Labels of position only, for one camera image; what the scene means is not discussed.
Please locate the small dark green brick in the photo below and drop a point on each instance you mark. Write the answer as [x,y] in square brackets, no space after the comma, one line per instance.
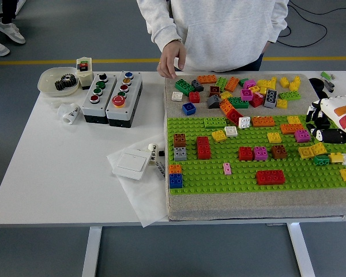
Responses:
[242,82]
[321,160]

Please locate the white flat square brick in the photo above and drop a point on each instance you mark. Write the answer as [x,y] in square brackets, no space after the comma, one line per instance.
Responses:
[177,96]
[231,131]

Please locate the long orange toy brick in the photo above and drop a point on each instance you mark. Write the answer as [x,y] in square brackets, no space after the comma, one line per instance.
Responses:
[232,84]
[263,121]
[289,128]
[207,79]

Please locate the white desk foot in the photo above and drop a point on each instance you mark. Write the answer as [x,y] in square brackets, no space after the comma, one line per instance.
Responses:
[20,5]

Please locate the long green toy brick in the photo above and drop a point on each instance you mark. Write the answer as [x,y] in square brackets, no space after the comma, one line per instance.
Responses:
[239,103]
[184,86]

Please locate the grey foam mat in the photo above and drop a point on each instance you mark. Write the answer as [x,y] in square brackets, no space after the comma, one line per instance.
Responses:
[248,206]

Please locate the long yellow toy brick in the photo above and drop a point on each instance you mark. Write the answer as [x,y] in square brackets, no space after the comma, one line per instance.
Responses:
[266,83]

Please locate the small black cap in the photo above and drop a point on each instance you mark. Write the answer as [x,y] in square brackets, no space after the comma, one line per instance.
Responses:
[161,153]

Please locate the blue square toy brick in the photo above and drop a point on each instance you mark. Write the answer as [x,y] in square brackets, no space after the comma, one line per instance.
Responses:
[189,108]
[176,181]

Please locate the cream small switch box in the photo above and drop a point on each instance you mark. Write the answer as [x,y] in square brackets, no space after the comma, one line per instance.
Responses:
[85,76]

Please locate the small yellow toy brick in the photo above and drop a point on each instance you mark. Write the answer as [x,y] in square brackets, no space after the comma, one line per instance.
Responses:
[336,158]

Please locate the white pipe fitting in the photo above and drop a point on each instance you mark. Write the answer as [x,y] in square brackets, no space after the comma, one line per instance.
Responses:
[72,113]

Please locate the black metal gear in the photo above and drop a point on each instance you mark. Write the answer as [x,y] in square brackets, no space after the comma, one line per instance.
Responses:
[65,82]

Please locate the green studded baseplate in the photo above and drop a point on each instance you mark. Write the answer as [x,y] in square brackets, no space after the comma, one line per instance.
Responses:
[213,180]

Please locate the dark red square brick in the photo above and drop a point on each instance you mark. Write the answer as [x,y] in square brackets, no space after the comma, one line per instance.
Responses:
[214,91]

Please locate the long red toy brick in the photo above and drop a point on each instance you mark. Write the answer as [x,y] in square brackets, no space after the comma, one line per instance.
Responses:
[270,177]

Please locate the small pink toy brick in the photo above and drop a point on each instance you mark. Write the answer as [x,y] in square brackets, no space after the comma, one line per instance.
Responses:
[227,169]

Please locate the white translucent sheet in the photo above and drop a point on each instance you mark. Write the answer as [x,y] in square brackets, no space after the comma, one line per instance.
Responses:
[144,202]

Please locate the white wall switch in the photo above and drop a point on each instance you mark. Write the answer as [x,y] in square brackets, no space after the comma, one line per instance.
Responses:
[131,164]

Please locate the magenta square toy brick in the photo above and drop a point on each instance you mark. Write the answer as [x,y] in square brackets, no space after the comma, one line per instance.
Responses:
[246,95]
[250,84]
[260,153]
[302,136]

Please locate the lime green toy brick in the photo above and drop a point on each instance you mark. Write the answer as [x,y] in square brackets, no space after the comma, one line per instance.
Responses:
[221,83]

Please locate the orange six-stud toy brick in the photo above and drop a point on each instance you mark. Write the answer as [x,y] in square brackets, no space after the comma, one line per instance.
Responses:
[226,106]

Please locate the person's right hand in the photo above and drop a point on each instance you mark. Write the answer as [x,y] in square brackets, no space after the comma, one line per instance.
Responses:
[170,57]

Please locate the grey square toy brick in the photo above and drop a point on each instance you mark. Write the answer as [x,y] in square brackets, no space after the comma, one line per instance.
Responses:
[180,154]

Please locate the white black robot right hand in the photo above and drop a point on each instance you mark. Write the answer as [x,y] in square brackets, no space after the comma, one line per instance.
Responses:
[338,112]

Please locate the white table leg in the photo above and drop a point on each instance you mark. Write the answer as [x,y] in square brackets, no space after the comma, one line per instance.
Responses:
[301,251]
[91,254]

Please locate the red six-stud toy brick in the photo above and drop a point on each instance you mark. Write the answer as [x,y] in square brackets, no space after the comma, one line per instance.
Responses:
[203,147]

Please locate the person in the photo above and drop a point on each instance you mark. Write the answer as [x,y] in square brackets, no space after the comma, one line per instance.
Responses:
[10,30]
[225,34]

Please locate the grey emergency-stop control box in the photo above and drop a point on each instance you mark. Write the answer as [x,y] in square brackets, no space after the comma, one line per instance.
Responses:
[134,86]

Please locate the grey metal small tool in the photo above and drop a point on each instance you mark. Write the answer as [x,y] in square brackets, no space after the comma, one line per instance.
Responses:
[329,86]

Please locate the dark grey sloped brick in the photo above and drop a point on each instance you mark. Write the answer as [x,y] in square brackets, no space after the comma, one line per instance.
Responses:
[214,101]
[197,85]

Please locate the red square toy brick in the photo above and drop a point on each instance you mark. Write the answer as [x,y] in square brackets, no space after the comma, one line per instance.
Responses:
[256,101]
[235,116]
[195,97]
[245,153]

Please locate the lime long flat brick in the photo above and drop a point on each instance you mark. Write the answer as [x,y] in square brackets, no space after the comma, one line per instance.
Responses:
[215,122]

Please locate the long grey toy brick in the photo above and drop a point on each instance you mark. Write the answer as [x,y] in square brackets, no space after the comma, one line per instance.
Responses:
[271,98]

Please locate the orange square toy brick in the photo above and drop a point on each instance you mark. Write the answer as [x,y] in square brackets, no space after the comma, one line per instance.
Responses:
[175,169]

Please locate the white labelled tube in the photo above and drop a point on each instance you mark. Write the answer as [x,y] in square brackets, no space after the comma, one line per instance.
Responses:
[153,150]

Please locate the long lime toy brick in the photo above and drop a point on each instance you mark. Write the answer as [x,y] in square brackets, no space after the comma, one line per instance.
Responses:
[289,95]

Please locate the black round cup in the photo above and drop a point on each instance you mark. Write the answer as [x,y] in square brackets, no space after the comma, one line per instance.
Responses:
[324,94]
[315,82]

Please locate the cream plastic bowl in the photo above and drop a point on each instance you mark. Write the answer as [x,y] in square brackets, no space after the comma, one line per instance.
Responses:
[47,83]

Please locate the grey four-button control box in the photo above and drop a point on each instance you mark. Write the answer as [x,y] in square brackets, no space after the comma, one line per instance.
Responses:
[90,109]

